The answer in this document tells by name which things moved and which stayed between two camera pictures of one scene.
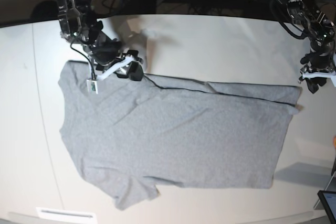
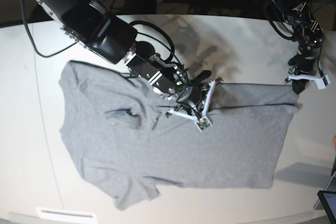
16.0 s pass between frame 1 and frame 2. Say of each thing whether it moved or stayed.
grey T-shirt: stayed
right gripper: moved
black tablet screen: stayed
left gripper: moved
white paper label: stayed
